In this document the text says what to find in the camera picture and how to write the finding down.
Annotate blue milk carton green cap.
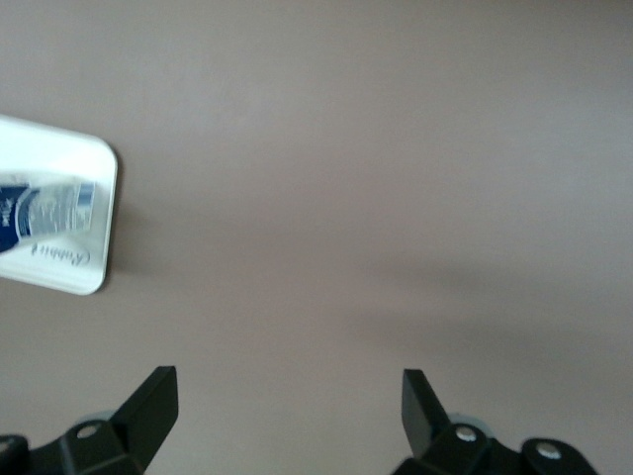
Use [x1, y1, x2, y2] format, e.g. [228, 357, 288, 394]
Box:
[0, 180, 96, 254]

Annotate cream rabbit print tray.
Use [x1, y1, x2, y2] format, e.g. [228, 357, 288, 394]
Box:
[0, 114, 119, 297]

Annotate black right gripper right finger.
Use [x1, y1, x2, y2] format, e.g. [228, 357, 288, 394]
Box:
[394, 368, 600, 475]

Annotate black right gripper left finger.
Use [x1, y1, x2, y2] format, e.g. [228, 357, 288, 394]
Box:
[0, 365, 179, 475]

